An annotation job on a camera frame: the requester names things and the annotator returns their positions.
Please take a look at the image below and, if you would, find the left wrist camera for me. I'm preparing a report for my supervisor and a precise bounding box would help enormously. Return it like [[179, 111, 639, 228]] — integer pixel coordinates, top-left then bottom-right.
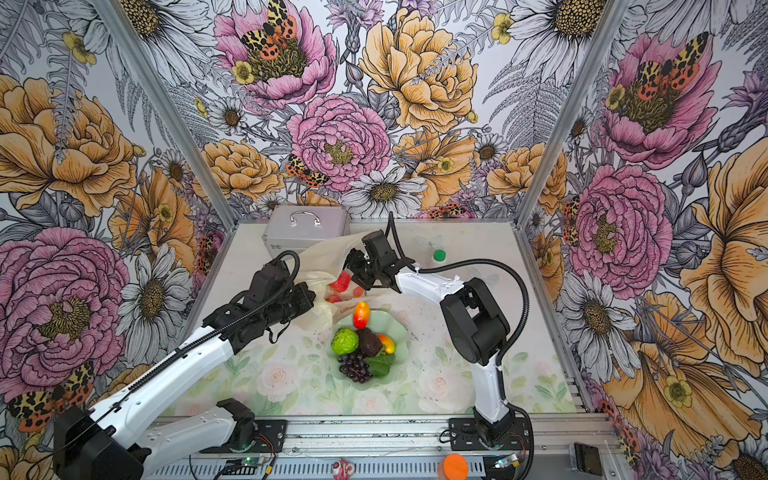
[[243, 259, 292, 309]]

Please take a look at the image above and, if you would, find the black phone device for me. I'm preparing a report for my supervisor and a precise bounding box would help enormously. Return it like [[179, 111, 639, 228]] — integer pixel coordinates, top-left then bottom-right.
[[569, 442, 604, 478]]

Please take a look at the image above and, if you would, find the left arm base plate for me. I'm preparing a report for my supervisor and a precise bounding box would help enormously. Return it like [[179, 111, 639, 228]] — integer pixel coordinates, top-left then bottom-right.
[[202, 419, 288, 454]]

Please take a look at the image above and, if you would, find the orange red mango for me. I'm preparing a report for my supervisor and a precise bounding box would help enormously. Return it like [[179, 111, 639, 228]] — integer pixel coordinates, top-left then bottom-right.
[[353, 302, 371, 330]]

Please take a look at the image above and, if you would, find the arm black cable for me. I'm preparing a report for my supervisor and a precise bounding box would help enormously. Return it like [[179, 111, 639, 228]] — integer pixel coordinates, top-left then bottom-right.
[[383, 211, 536, 480], [53, 250, 301, 480]]

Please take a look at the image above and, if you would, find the white bottle green cap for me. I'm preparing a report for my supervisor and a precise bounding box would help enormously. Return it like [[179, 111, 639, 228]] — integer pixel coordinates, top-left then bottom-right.
[[416, 235, 447, 268]]

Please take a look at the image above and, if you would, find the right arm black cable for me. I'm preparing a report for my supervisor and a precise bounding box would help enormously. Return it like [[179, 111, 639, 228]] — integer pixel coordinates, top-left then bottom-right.
[[383, 211, 536, 480]]

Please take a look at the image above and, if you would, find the small yellow orange mango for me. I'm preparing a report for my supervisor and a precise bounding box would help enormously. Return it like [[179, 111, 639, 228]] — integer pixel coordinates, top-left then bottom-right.
[[377, 334, 396, 355]]

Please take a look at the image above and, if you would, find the dark purple grape bunch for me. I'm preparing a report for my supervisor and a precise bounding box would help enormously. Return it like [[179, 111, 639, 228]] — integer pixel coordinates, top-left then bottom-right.
[[338, 352, 396, 384]]

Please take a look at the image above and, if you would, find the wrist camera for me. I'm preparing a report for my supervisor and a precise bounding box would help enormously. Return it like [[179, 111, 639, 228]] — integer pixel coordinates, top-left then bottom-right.
[[362, 230, 399, 268], [243, 259, 292, 309]]

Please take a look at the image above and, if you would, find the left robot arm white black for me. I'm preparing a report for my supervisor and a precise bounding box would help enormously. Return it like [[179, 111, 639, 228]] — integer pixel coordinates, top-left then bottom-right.
[[52, 283, 316, 479]]

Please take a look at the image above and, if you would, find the light green wavy plate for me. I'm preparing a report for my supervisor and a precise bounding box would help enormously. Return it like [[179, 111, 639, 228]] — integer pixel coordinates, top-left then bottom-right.
[[325, 310, 410, 390]]

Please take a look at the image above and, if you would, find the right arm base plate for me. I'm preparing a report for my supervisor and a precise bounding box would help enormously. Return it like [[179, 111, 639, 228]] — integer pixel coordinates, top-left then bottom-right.
[[441, 416, 533, 452]]

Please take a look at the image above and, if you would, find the green bumpy fruit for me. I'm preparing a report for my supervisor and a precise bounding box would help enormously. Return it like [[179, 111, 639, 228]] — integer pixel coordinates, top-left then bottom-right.
[[331, 327, 359, 356]]

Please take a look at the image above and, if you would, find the silver metal case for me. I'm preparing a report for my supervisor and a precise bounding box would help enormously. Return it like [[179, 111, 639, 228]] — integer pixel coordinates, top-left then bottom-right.
[[262, 205, 350, 257]]

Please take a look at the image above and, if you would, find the dark brown fruit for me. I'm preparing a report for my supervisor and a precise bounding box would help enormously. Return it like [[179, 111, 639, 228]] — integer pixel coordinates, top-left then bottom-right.
[[357, 328, 382, 357]]

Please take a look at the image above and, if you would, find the aluminium frame rail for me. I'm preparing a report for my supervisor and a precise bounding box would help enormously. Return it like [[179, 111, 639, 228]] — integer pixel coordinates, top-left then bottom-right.
[[113, 408, 633, 479]]

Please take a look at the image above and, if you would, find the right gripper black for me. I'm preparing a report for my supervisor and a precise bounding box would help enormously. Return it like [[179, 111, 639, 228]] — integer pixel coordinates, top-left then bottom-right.
[[333, 246, 381, 291]]

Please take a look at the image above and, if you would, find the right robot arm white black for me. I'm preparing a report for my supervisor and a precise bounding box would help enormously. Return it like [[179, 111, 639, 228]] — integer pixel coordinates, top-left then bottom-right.
[[344, 249, 515, 449]]

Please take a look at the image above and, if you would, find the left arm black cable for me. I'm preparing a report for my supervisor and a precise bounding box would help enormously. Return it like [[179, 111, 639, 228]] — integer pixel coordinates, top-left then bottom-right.
[[53, 250, 301, 480]]

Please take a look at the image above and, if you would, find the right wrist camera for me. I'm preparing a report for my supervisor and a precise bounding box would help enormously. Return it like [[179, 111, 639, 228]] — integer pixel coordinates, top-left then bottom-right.
[[362, 230, 399, 268]]

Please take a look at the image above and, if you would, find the orange round cap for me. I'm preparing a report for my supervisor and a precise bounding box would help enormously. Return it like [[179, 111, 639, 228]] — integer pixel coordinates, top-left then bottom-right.
[[437, 453, 469, 480]]

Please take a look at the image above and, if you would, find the red white small object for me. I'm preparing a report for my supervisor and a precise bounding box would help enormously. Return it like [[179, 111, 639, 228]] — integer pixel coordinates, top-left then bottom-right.
[[331, 459, 356, 480]]

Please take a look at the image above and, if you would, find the crinkled red fruit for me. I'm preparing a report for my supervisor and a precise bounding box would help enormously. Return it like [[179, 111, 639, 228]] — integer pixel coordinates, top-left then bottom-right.
[[329, 271, 351, 294]]

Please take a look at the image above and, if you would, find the translucent yellow plastic bag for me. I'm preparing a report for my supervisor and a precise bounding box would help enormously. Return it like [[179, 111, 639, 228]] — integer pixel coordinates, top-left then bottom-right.
[[292, 231, 368, 331]]

